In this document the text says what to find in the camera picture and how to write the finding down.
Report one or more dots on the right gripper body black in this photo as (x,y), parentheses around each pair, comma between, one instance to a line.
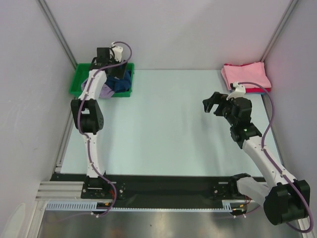
(228,105)

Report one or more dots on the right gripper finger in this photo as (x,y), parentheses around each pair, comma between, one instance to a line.
(219,112)
(210,102)

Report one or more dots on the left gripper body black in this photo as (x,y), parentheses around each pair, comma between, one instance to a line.
(112,62)

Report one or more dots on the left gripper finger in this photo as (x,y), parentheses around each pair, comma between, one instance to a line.
(111,72)
(121,70)

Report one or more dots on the navy blue t shirt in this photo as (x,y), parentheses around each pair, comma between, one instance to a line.
(120,85)

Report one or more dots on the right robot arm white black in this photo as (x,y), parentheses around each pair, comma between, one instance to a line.
(284,198)

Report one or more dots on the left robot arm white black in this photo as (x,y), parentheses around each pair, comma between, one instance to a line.
(89,119)

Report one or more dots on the lilac t shirt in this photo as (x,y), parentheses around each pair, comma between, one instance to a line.
(106,92)

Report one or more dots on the green plastic bin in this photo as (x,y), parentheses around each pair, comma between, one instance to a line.
(82,73)

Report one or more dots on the red folded t shirt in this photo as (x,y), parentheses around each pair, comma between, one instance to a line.
(255,90)

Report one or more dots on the pink folded t shirt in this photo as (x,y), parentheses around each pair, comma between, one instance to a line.
(252,72)

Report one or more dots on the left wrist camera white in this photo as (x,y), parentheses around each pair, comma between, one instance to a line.
(116,52)

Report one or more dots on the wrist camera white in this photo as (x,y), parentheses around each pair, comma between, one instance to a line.
(237,90)
(116,52)

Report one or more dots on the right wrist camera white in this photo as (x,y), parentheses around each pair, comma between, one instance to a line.
(237,90)

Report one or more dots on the left aluminium corner post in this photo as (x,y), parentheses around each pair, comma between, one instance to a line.
(53,24)

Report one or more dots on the aluminium corner post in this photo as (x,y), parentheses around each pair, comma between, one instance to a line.
(53,24)
(293,4)

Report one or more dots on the grey slotted cable duct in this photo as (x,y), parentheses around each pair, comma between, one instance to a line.
(71,205)

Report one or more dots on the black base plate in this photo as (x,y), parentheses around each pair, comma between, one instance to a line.
(157,192)

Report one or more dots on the right aluminium corner post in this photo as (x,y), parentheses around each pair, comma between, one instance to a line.
(293,4)

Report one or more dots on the aluminium frame rail front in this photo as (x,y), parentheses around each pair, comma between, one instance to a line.
(59,190)

